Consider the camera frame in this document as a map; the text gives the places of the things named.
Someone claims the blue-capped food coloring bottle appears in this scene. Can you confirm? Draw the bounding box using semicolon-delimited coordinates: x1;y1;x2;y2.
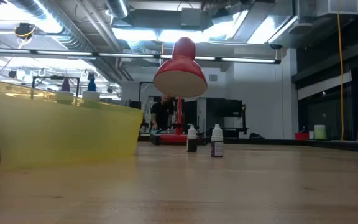
81;75;101;109

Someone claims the black ceiling cable reel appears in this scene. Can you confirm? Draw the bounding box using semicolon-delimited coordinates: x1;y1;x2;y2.
13;22;36;40

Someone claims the overhead light bar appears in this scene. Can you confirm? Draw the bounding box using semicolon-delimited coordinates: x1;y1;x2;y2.
0;47;282;65

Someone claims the person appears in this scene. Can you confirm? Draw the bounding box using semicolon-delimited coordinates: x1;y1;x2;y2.
150;94;176;131

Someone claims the black lamp cable with switch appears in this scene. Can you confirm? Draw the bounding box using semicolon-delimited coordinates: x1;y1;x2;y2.
196;133;211;146

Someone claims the black cabinet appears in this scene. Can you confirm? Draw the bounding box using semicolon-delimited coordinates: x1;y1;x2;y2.
206;98;247;138

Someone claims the green and white container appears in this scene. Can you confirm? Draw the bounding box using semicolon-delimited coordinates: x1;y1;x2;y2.
313;124;327;141

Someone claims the red desk lamp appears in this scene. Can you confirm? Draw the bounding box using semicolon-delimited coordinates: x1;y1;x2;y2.
149;36;208;146

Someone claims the small white-capped dropper bottle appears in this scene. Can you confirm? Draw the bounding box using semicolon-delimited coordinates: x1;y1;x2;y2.
186;124;198;153
210;123;224;158

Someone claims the white ceiling box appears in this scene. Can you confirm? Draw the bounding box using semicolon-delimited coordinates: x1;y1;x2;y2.
317;0;358;16

